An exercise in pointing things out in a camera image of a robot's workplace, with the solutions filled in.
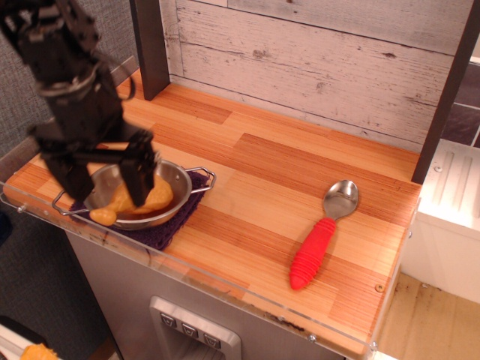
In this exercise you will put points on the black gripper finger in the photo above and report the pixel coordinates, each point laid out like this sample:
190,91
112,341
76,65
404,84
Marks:
137,169
71,172

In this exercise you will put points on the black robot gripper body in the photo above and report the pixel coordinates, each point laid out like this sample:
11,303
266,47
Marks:
89,127

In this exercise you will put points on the yellow plastic chicken leg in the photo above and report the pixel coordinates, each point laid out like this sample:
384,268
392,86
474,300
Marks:
160,196

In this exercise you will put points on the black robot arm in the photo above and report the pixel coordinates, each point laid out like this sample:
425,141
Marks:
57,40

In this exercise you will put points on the stainless steel kadai bowl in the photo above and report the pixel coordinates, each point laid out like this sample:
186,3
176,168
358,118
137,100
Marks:
108,178

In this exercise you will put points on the purple cloth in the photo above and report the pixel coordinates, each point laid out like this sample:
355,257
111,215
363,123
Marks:
159,237

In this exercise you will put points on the clear acrylic edge guard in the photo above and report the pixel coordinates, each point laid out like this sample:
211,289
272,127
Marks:
239,243

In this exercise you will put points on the silver dispenser button panel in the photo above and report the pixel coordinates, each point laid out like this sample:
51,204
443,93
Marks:
183,334

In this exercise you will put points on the orange object bottom left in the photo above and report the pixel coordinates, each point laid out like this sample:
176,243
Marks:
38,352

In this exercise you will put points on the dark grey left post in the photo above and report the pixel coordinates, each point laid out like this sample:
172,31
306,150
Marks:
150,45

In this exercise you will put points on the dark grey post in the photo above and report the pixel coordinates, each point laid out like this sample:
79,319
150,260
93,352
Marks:
150,45
452,84

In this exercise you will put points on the red handled metal spoon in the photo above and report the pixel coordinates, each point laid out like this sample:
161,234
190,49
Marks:
339,201

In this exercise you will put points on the dark grey right post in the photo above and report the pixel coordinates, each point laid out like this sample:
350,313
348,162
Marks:
452,84

